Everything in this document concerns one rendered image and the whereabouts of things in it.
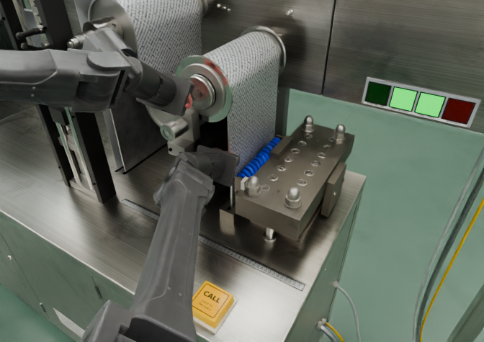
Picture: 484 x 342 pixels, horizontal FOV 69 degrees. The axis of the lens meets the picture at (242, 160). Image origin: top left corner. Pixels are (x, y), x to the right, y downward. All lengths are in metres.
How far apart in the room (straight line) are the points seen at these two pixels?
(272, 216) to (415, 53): 0.49
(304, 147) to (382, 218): 1.46
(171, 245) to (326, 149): 0.66
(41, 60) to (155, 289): 0.32
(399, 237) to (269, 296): 1.58
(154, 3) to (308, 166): 0.53
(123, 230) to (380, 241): 1.61
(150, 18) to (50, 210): 0.57
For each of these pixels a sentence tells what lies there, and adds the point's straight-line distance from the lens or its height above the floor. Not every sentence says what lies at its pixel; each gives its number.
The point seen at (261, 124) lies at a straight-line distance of 0.92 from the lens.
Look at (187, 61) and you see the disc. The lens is 0.76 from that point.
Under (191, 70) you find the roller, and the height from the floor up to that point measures 1.29.
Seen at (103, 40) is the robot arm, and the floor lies 1.39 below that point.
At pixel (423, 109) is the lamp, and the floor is 1.17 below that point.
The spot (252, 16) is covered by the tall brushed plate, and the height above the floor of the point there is 1.32.
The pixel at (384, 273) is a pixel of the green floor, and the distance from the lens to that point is 2.09.
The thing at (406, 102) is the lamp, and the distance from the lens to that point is 0.96.
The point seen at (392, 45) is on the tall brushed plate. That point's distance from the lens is 0.93.
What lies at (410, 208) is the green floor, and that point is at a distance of 2.52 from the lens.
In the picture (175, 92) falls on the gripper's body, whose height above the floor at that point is 1.29.
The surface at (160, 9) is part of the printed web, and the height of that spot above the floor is 1.37.
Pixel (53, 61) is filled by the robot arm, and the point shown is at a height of 1.40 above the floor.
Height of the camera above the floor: 1.57
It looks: 36 degrees down
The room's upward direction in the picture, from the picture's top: straight up
